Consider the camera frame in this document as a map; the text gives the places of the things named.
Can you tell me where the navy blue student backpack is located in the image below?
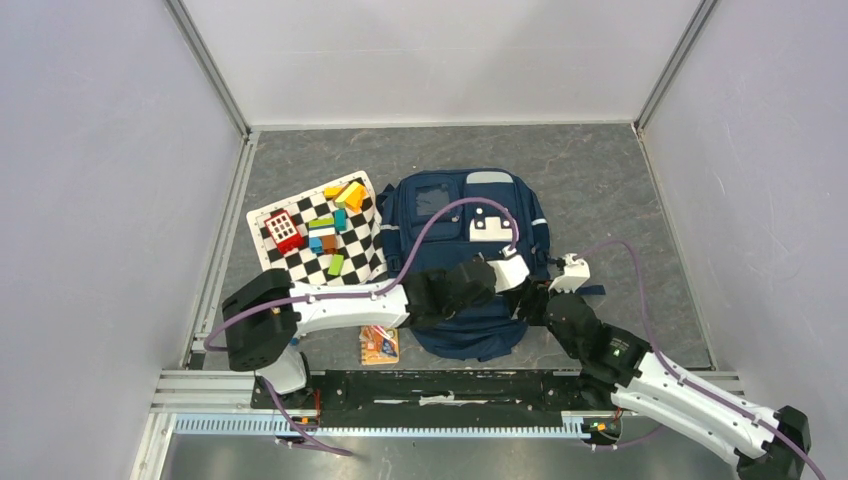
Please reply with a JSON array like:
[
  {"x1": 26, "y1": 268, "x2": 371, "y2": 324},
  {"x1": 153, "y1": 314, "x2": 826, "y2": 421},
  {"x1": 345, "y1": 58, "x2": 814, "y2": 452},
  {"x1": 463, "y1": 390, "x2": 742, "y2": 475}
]
[{"x1": 376, "y1": 168, "x2": 606, "y2": 362}]

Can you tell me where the orange spiral notebook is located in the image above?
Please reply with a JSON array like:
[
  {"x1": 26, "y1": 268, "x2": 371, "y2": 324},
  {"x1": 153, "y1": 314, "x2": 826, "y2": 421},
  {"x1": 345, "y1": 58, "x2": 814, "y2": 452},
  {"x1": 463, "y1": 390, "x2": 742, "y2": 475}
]
[{"x1": 359, "y1": 325, "x2": 400, "y2": 366}]

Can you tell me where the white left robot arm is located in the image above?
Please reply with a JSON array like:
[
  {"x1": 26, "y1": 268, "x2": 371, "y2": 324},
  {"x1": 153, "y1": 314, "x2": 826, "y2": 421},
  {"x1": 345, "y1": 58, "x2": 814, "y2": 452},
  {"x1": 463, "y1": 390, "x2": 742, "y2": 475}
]
[{"x1": 220, "y1": 257, "x2": 503, "y2": 408}]

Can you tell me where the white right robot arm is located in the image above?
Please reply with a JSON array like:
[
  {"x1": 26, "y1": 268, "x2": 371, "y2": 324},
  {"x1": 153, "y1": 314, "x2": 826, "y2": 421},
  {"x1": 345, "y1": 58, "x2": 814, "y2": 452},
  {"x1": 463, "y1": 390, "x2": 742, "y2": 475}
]
[{"x1": 515, "y1": 282, "x2": 811, "y2": 479}]

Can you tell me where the lime green toy block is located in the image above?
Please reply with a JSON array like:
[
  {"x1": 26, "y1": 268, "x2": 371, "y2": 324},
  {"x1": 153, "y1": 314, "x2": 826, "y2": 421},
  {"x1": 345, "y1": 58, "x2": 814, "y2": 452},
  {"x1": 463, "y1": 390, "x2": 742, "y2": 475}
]
[{"x1": 327, "y1": 254, "x2": 345, "y2": 277}]

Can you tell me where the orange brown toy block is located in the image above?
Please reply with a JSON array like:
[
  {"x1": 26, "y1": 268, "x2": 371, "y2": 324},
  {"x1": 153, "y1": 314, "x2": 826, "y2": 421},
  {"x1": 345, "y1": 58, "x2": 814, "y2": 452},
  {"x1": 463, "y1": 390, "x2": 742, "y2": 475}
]
[{"x1": 320, "y1": 235, "x2": 338, "y2": 255}]

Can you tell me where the black white chessboard mat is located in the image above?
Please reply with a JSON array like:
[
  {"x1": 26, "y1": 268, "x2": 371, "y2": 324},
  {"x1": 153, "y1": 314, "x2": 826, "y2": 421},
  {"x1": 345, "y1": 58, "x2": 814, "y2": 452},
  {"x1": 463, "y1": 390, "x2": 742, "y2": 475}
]
[{"x1": 246, "y1": 170, "x2": 387, "y2": 286}]

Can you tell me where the teal toy block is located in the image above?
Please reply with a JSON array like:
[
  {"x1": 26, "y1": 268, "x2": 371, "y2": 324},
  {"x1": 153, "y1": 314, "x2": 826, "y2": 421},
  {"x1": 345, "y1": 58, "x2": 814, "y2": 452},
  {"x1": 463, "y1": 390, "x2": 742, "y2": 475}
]
[{"x1": 333, "y1": 209, "x2": 348, "y2": 233}]

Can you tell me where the orange yellow wedge block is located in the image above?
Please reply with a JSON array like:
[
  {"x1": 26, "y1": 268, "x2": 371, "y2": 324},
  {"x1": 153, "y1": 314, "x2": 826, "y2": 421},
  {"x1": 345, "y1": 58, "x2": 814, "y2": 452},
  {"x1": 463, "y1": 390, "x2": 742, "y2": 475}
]
[{"x1": 333, "y1": 181, "x2": 367, "y2": 214}]

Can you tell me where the light blue curved block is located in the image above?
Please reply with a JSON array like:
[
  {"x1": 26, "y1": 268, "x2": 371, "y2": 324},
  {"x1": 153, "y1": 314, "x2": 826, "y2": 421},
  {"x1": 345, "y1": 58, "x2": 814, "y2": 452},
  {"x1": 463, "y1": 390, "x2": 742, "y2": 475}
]
[{"x1": 308, "y1": 237, "x2": 324, "y2": 255}]

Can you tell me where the yellow toy block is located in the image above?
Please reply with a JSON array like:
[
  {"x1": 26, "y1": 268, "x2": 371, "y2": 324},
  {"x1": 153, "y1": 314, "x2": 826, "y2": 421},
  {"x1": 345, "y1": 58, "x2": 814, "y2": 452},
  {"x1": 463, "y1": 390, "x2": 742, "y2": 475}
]
[{"x1": 323, "y1": 185, "x2": 346, "y2": 200}]

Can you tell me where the red window toy block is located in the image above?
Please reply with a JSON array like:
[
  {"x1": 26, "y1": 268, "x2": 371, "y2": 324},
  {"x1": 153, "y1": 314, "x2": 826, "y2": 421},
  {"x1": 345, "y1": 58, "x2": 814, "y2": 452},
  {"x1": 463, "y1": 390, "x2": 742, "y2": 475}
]
[{"x1": 264, "y1": 210, "x2": 305, "y2": 255}]

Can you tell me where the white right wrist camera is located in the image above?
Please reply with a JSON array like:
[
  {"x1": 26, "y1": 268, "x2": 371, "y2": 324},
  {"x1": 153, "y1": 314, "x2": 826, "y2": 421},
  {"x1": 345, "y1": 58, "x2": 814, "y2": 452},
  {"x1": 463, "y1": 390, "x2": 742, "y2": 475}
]
[{"x1": 548, "y1": 253, "x2": 591, "y2": 293}]

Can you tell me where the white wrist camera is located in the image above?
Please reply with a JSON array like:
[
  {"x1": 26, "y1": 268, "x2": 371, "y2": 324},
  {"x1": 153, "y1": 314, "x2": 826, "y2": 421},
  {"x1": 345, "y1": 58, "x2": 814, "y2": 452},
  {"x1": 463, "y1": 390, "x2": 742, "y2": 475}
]
[
  {"x1": 548, "y1": 253, "x2": 591, "y2": 293},
  {"x1": 487, "y1": 245, "x2": 530, "y2": 293}
]

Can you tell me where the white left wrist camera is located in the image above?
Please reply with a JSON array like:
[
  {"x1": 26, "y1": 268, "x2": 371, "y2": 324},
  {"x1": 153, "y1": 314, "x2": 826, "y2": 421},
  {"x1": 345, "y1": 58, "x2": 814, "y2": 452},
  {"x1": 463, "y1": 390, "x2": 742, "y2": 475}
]
[{"x1": 487, "y1": 245, "x2": 530, "y2": 293}]

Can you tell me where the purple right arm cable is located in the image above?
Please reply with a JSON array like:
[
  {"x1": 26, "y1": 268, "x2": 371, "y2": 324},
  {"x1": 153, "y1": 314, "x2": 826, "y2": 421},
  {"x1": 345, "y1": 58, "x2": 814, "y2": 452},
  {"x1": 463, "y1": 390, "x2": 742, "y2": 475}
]
[{"x1": 572, "y1": 239, "x2": 828, "y2": 480}]

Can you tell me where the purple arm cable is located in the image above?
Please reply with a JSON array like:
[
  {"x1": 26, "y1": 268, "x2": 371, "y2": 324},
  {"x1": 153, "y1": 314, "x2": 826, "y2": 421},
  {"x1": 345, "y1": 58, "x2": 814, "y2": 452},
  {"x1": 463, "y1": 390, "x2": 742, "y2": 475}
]
[
  {"x1": 572, "y1": 239, "x2": 828, "y2": 480},
  {"x1": 202, "y1": 196, "x2": 521, "y2": 457}
]

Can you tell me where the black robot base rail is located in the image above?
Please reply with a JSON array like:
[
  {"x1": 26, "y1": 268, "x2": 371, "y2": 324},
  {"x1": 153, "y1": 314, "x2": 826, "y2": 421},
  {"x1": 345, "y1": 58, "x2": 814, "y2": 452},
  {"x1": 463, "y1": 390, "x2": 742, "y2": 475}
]
[{"x1": 279, "y1": 369, "x2": 620, "y2": 428}]

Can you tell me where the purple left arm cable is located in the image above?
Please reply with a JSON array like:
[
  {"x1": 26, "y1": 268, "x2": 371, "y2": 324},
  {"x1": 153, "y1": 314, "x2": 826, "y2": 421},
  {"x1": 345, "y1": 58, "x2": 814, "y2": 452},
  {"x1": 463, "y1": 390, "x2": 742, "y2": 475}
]
[{"x1": 202, "y1": 196, "x2": 521, "y2": 457}]

